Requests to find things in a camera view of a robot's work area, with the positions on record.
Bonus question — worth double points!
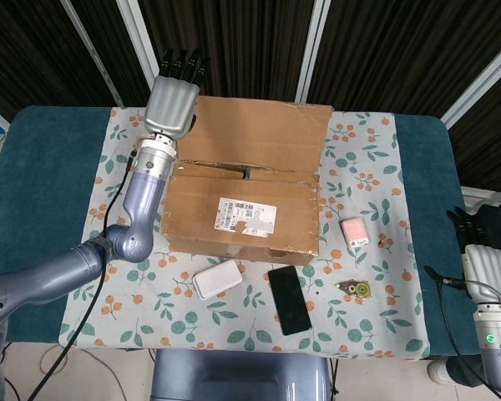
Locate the grey-blue robot torso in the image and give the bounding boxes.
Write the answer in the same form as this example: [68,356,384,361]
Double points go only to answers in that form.
[149,348,333,401]

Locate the thin white frame post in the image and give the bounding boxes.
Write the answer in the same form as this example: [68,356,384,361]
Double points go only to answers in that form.
[60,0,124,108]

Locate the black smartphone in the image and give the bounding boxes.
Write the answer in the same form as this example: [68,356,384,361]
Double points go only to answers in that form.
[267,264,312,337]

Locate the wide white frame post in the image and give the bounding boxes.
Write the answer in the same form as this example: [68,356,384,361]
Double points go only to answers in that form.
[296,0,331,105]
[440,39,501,129]
[116,0,162,93]

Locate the floral printed tablecloth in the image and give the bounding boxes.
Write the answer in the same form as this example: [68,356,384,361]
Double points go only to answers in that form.
[58,106,431,360]

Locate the brown cardboard box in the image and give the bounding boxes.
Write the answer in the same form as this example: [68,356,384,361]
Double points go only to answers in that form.
[160,94,333,267]

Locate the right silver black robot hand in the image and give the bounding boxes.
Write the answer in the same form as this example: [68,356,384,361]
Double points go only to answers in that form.
[424,206,501,304]

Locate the white plastic case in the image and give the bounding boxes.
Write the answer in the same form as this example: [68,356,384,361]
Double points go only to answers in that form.
[191,259,243,301]

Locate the teal table cover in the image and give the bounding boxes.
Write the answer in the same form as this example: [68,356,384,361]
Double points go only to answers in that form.
[0,104,463,358]

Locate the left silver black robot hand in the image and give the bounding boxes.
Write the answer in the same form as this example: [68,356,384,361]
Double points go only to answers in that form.
[144,47,212,140]

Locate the correction tape dispenser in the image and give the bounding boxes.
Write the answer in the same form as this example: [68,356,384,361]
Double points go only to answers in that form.
[335,280,372,299]

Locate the black right hand cable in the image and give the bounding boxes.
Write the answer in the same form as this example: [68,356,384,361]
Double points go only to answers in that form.
[432,275,501,401]

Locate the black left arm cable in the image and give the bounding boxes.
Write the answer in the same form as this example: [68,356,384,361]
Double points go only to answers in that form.
[27,148,139,401]

